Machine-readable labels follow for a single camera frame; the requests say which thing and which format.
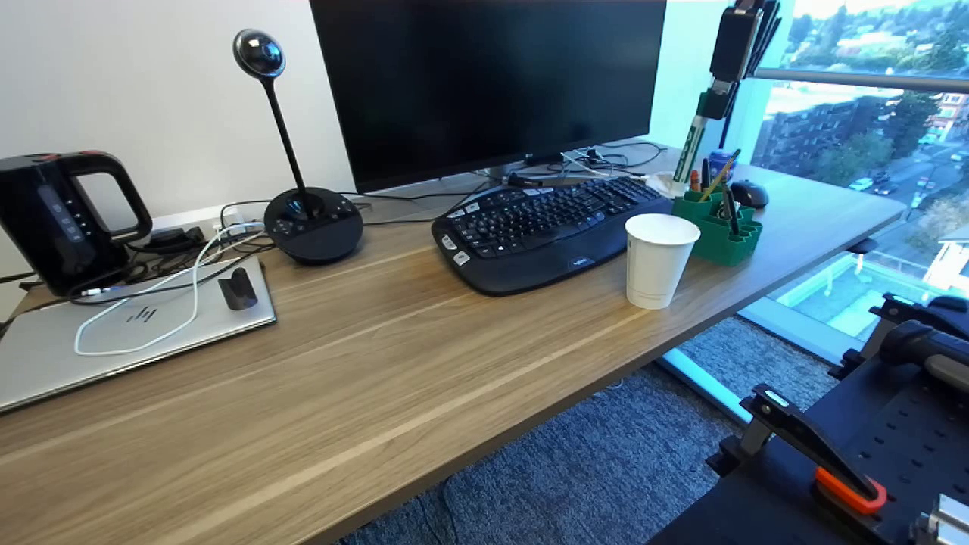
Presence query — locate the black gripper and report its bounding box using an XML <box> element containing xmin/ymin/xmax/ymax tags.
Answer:
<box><xmin>709</xmin><ymin>0</ymin><xmax>783</xmax><ymax>84</ymax></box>

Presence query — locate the white green marker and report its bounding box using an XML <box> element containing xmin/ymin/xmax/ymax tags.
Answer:
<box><xmin>673</xmin><ymin>92</ymin><xmax>721</xmax><ymax>185</ymax></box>

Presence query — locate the green honeycomb pen holder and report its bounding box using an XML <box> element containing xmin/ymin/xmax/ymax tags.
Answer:
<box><xmin>673</xmin><ymin>192</ymin><xmax>765</xmax><ymax>268</ymax></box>

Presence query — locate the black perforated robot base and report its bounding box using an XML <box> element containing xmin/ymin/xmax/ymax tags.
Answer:
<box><xmin>647</xmin><ymin>292</ymin><xmax>969</xmax><ymax>545</ymax></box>

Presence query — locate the black computer mouse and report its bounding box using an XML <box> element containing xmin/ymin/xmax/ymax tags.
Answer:
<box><xmin>731</xmin><ymin>180</ymin><xmax>770</xmax><ymax>211</ymax></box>

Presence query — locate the white paper cup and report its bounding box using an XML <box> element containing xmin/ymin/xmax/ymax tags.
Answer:
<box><xmin>625</xmin><ymin>211</ymin><xmax>699</xmax><ymax>310</ymax></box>

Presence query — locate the black computer keyboard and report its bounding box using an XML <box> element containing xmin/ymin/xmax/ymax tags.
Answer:
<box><xmin>430</xmin><ymin>175</ymin><xmax>673</xmax><ymax>297</ymax></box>

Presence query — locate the black computer monitor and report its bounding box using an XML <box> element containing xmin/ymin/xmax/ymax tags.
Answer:
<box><xmin>310</xmin><ymin>0</ymin><xmax>666</xmax><ymax>192</ymax></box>

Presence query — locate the black orange clamp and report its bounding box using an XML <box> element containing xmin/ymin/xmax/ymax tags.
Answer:
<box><xmin>745</xmin><ymin>386</ymin><xmax>888</xmax><ymax>518</ymax></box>

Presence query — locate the black conference webcam on stand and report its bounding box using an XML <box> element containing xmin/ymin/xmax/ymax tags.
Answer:
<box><xmin>233</xmin><ymin>32</ymin><xmax>363</xmax><ymax>264</ymax></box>

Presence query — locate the small black adapter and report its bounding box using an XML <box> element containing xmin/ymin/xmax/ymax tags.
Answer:
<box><xmin>219</xmin><ymin>268</ymin><xmax>257</xmax><ymax>313</ymax></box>

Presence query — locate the black electric kettle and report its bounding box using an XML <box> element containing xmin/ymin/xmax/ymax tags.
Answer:
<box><xmin>0</xmin><ymin>152</ymin><xmax>152</xmax><ymax>297</ymax></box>

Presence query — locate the silver closed laptop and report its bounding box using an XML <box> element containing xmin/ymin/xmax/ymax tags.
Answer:
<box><xmin>0</xmin><ymin>259</ymin><xmax>277</xmax><ymax>413</ymax></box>

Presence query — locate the white cable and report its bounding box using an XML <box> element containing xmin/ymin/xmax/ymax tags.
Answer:
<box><xmin>69</xmin><ymin>223</ymin><xmax>241</xmax><ymax>361</ymax></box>

